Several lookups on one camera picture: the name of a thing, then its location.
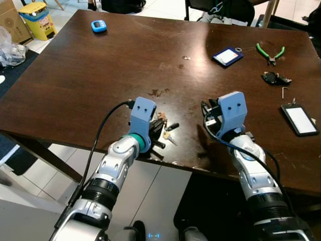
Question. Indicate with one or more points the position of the key bunch with orange loop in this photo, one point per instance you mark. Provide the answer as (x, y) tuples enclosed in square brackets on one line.
[(169, 134)]

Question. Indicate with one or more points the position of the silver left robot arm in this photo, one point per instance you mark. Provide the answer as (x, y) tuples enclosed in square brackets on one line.
[(108, 175)]

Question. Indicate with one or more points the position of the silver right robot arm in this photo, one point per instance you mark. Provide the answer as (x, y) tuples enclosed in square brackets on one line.
[(253, 175)]

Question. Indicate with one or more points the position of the blue key tag white label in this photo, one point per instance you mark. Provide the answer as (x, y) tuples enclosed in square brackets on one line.
[(227, 56)]

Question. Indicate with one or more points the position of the small black gadget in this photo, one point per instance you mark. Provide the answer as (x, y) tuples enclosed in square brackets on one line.
[(273, 78)]

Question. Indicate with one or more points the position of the small metal hex key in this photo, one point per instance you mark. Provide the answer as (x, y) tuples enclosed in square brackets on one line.
[(284, 93)]

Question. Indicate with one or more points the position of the black key tag white label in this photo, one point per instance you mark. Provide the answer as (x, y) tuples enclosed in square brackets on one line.
[(300, 119)]

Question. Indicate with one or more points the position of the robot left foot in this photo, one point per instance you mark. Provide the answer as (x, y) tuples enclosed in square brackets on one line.
[(135, 232)]

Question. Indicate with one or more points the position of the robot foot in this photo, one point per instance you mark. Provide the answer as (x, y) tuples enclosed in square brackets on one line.
[(193, 235), (135, 232)]

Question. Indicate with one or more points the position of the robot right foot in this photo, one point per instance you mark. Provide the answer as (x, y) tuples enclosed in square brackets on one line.
[(193, 235)]

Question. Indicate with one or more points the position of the black chair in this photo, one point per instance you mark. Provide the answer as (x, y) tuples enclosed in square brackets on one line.
[(225, 9)]

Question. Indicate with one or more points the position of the light wooden leg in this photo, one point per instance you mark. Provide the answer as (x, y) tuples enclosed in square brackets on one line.
[(271, 12)]

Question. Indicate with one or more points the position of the black bag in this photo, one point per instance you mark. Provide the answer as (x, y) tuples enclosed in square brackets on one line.
[(123, 5)]

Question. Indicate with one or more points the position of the black backpack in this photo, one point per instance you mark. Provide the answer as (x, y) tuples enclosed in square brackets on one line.
[(315, 22)]

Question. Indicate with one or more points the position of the yellow bin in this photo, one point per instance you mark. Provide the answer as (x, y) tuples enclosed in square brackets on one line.
[(40, 25)]

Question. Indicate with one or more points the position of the clear plastic bag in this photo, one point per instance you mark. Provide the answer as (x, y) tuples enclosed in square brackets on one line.
[(10, 52)]

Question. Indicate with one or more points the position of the cardboard box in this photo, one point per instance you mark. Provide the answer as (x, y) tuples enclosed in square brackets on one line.
[(12, 25)]

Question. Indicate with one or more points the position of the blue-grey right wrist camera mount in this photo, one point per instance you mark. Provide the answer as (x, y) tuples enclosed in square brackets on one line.
[(231, 113)]

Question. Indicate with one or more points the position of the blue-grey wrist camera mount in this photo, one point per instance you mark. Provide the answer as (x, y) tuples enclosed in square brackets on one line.
[(231, 113), (142, 113)]

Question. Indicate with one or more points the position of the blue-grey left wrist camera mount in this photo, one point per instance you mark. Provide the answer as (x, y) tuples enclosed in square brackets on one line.
[(142, 113)]

